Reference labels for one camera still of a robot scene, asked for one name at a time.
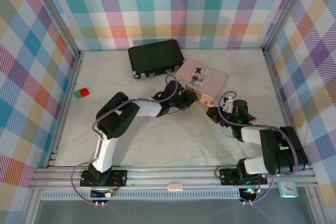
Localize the small black controller board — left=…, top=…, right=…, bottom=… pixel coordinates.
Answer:
left=240, top=187, right=260, bottom=200
left=90, top=188, right=117, bottom=200

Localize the slotted grey cable duct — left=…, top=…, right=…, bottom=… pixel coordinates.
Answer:
left=41, top=190, right=241, bottom=200

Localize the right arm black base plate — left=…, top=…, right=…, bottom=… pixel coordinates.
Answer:
left=219, top=167, right=268, bottom=186

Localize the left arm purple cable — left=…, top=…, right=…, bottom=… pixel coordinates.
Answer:
left=70, top=74, right=184, bottom=206

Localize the black hard case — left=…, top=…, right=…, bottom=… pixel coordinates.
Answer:
left=128, top=39, right=186, bottom=80

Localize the pink tin box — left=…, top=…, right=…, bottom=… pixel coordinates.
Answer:
left=174, top=58, right=229, bottom=106

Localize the aluminium frame post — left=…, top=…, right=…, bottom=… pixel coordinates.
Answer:
left=261, top=0, right=314, bottom=56
left=25, top=0, right=85, bottom=59

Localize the red and green block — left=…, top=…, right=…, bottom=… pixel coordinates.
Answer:
left=73, top=87, right=90, bottom=99

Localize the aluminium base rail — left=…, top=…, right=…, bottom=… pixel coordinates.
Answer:
left=28, top=165, right=316, bottom=190

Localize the aluminium side rail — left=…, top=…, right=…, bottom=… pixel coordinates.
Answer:
left=47, top=50, right=85, bottom=168
left=262, top=48, right=304, bottom=167

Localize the pink eraser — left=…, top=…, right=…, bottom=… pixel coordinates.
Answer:
left=167, top=182, right=184, bottom=192

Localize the mint green alarm clock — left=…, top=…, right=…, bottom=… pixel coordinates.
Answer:
left=278, top=180, right=299, bottom=198

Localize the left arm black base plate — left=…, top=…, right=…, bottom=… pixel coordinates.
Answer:
left=80, top=169, right=129, bottom=188

